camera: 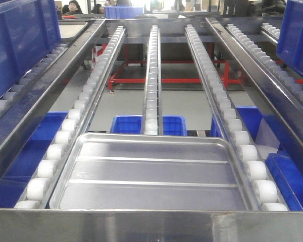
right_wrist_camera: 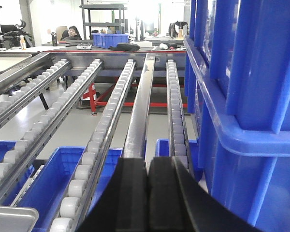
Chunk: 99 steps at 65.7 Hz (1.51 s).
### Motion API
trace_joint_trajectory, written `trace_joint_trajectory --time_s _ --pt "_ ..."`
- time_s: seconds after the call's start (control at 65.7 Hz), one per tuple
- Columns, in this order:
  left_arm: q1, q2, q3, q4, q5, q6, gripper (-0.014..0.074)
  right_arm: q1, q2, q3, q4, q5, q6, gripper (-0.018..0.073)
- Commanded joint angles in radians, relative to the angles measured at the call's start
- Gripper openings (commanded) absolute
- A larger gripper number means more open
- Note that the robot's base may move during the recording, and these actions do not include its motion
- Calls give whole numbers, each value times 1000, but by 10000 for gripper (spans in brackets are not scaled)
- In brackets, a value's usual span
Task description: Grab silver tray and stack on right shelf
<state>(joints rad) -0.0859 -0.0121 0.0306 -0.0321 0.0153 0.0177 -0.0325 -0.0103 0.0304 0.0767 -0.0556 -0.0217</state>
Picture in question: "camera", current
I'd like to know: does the silver metal tray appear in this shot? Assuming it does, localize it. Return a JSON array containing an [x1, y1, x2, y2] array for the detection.
[[49, 133, 260, 211]]

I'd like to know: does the left white roller track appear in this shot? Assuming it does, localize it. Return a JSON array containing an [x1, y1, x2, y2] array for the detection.
[[15, 25, 126, 209]]

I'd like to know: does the right white roller track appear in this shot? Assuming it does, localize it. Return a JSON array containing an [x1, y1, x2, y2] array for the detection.
[[185, 24, 289, 211]]

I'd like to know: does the far right roller track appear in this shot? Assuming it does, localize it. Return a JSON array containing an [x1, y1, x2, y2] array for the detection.
[[226, 23, 303, 105]]

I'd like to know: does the small blue bin centre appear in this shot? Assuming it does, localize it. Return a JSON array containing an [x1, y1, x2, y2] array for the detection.
[[110, 115, 187, 136]]

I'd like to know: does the seated person in background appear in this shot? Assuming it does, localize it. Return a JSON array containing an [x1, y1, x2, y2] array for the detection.
[[62, 1, 83, 16]]

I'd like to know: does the far left roller track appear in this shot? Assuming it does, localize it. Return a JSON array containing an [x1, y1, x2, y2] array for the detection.
[[0, 43, 67, 118]]

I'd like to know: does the large blue bin left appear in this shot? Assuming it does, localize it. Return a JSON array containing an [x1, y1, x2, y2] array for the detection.
[[0, 1, 61, 97]]

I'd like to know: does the red metal cart frame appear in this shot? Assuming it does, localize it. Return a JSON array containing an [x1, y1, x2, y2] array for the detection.
[[108, 42, 243, 92]]

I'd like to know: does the grey tray far left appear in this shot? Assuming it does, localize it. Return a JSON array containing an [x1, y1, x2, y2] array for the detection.
[[59, 21, 88, 42]]

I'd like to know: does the middle white roller track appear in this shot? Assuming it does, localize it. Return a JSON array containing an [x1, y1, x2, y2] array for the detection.
[[141, 25, 164, 135]]

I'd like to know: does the steel divider rail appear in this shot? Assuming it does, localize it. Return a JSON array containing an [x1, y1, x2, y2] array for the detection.
[[0, 20, 105, 179], [205, 17, 303, 174]]

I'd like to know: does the blue bin lower right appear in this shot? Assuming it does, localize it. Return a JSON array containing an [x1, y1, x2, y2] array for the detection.
[[225, 106, 303, 211]]

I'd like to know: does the large blue bin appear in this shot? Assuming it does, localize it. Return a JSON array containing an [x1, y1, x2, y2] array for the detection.
[[276, 1, 303, 77], [0, 1, 61, 97]]

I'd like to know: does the steel divider rail left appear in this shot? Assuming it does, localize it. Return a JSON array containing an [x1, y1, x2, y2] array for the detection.
[[0, 20, 105, 179]]

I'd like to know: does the blue crate in background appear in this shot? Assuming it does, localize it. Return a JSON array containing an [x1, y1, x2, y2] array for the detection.
[[105, 6, 143, 19]]

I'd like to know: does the steel divider rail right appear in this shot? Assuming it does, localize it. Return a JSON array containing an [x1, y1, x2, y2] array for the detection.
[[205, 17, 303, 174]]

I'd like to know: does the white roller track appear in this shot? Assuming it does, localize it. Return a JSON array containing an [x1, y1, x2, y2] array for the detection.
[[15, 25, 126, 209], [185, 24, 289, 211], [141, 25, 164, 135]]

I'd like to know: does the large blue bin right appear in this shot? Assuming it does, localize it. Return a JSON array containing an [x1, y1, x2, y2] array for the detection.
[[276, 1, 303, 77]]

